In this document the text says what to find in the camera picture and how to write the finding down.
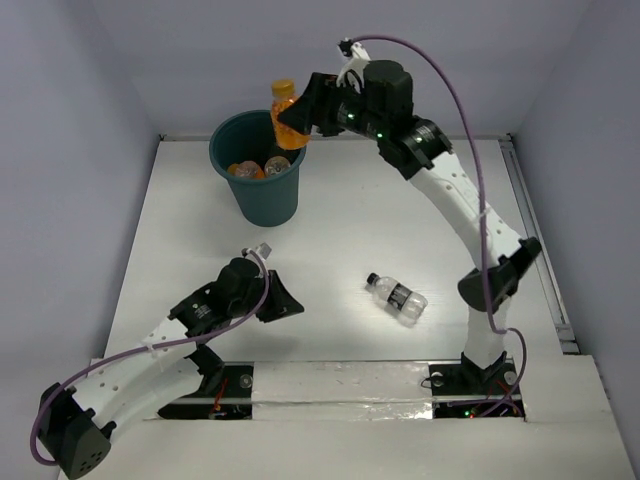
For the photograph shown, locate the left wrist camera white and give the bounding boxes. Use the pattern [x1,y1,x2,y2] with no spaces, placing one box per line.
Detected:
[241,242,272,262]

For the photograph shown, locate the clear bottle black label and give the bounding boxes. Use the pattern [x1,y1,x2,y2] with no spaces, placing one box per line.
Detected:
[366,272,428,328]

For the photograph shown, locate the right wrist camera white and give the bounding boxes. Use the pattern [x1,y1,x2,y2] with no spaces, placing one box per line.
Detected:
[336,38,371,86]

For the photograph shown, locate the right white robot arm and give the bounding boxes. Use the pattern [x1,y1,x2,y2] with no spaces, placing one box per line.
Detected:
[276,60,541,392]

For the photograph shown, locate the dark green plastic bin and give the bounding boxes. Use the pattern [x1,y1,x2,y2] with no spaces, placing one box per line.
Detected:
[209,110,306,227]

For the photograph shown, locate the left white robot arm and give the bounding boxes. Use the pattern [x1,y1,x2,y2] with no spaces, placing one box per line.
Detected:
[30,249,304,479]

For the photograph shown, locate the silver foil tape strip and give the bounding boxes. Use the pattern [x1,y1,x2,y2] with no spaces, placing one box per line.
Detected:
[251,361,433,422]

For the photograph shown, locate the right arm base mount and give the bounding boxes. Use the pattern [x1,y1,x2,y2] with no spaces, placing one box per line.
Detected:
[420,352,525,419]

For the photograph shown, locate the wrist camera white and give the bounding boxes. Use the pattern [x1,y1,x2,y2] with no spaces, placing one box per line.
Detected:
[336,38,371,86]
[241,242,272,262]

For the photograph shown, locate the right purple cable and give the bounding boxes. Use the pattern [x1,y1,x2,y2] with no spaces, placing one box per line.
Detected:
[349,34,529,417]

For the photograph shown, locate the purple cable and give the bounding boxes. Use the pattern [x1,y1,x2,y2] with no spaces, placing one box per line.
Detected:
[349,34,529,417]
[29,247,271,467]

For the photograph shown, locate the aluminium rail right edge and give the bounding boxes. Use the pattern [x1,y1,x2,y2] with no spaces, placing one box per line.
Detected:
[498,133,579,356]

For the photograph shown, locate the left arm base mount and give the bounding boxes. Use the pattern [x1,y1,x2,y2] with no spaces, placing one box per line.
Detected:
[157,345,254,420]

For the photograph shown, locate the tall orange label bottle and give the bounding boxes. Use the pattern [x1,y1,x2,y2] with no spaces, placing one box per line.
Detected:
[233,161,265,179]

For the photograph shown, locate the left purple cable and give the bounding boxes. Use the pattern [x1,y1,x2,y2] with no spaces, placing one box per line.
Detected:
[29,247,271,467]

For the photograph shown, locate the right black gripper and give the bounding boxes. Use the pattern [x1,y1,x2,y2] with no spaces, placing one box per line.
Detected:
[280,70,388,141]

